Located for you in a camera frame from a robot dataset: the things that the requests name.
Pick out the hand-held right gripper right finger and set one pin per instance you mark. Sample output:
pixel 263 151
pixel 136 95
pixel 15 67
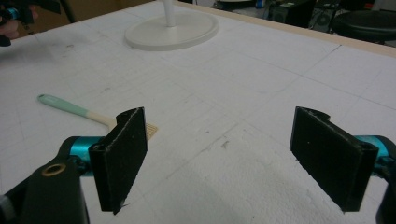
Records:
pixel 330 155

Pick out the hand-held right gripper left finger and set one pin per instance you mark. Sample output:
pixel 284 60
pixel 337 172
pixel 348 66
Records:
pixel 120 161

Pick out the black round stool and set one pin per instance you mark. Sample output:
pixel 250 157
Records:
pixel 364 25

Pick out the black speaker box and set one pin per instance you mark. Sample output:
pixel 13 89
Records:
pixel 323 18

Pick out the white round stand base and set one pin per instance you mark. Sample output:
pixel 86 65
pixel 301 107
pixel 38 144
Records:
pixel 172 30

